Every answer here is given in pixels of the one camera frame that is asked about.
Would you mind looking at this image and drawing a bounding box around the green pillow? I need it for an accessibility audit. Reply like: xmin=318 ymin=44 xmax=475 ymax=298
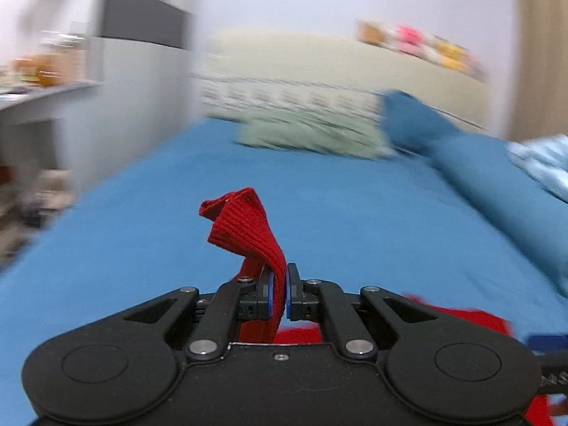
xmin=235 ymin=111 xmax=395 ymax=160

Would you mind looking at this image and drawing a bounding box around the light blue patterned blanket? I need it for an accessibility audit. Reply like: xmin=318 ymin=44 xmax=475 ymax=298
xmin=506 ymin=134 xmax=568 ymax=202

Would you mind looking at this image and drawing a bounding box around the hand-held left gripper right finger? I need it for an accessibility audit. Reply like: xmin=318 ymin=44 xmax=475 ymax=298
xmin=287 ymin=263 xmax=440 ymax=361

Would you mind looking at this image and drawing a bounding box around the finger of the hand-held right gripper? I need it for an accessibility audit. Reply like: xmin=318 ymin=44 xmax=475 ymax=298
xmin=526 ymin=334 xmax=568 ymax=398

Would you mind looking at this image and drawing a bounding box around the beige headboard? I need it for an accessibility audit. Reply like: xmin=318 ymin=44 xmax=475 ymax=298
xmin=202 ymin=27 xmax=493 ymax=131

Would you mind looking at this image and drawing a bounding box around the dark grey wall panel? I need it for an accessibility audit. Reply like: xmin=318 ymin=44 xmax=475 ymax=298
xmin=100 ymin=0 xmax=187 ymax=50

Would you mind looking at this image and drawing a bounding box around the blue pillow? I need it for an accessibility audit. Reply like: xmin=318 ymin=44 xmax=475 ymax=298
xmin=379 ymin=90 xmax=568 ymax=298

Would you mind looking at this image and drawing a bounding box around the red knit garment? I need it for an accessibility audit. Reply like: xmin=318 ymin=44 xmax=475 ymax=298
xmin=199 ymin=187 xmax=553 ymax=426

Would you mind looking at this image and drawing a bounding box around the clutter of jars on desk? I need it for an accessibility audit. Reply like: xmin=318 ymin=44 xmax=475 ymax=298
xmin=0 ymin=30 xmax=89 ymax=94

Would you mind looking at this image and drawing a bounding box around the row of plush toys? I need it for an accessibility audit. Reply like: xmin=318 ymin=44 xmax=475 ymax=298
xmin=356 ymin=20 xmax=486 ymax=81

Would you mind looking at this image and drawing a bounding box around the bed with blue sheet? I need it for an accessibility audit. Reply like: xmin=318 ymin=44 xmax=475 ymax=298
xmin=0 ymin=118 xmax=568 ymax=426

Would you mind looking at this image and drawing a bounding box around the beige curtain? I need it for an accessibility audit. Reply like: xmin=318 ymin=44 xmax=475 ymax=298
xmin=510 ymin=0 xmax=568 ymax=143

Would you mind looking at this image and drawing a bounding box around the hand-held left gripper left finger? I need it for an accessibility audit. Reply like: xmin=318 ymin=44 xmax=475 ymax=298
xmin=120 ymin=265 xmax=274 ymax=361

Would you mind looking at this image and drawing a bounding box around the white patterned pillow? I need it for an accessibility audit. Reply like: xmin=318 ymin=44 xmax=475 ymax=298
xmin=197 ymin=73 xmax=387 ymax=122

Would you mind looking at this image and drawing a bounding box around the white desk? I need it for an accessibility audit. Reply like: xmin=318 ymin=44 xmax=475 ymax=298
xmin=0 ymin=81 xmax=105 ymax=178

